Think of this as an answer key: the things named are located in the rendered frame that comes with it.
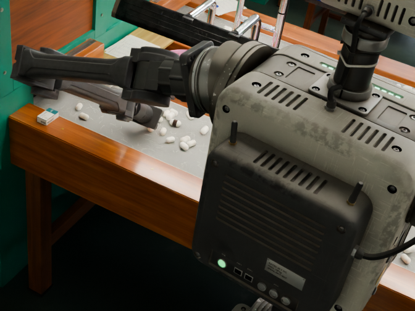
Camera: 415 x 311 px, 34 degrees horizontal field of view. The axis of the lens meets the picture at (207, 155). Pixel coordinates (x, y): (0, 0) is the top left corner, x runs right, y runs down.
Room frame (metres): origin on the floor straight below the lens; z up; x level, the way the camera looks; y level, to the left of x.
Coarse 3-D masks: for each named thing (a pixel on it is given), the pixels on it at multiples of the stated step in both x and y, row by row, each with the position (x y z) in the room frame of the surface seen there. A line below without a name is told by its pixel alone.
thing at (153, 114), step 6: (150, 108) 1.69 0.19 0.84; (156, 108) 1.70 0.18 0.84; (150, 114) 1.67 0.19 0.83; (156, 114) 1.68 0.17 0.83; (162, 114) 1.69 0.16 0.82; (138, 120) 1.64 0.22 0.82; (144, 120) 1.65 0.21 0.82; (150, 120) 1.67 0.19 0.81; (156, 120) 1.67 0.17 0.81; (150, 126) 1.66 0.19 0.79; (156, 126) 1.66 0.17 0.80
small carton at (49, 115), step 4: (48, 108) 1.67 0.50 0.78; (44, 112) 1.65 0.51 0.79; (48, 112) 1.65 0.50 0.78; (52, 112) 1.65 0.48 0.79; (56, 112) 1.66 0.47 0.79; (40, 116) 1.62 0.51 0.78; (44, 116) 1.63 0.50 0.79; (48, 116) 1.63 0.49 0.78; (52, 116) 1.64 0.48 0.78; (56, 116) 1.65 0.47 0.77; (40, 120) 1.62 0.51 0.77; (44, 120) 1.61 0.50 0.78; (48, 120) 1.62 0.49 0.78; (52, 120) 1.64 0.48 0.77; (44, 124) 1.61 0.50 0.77
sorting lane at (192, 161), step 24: (72, 96) 1.82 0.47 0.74; (72, 120) 1.69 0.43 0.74; (96, 120) 1.72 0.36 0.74; (168, 120) 1.78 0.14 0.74; (192, 120) 1.81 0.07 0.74; (144, 144) 1.64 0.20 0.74; (168, 144) 1.66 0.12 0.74; (192, 168) 1.56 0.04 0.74; (408, 240) 1.42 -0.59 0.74; (408, 264) 1.32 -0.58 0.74
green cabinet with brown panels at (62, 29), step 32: (0, 0) 1.62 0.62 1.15; (32, 0) 1.76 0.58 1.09; (64, 0) 1.90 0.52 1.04; (96, 0) 2.05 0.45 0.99; (0, 32) 1.61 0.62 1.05; (32, 32) 1.76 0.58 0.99; (64, 32) 1.90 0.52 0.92; (96, 32) 2.05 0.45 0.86; (0, 64) 1.61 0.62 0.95; (0, 96) 1.60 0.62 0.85
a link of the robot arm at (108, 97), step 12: (48, 48) 1.33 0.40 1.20; (60, 84) 1.32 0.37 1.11; (72, 84) 1.35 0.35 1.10; (84, 84) 1.39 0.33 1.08; (96, 84) 1.44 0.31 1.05; (48, 96) 1.28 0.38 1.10; (84, 96) 1.40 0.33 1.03; (96, 96) 1.43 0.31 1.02; (108, 96) 1.47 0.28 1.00; (120, 96) 1.52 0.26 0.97; (108, 108) 1.51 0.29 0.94; (120, 108) 1.51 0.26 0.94; (132, 108) 1.56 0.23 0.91
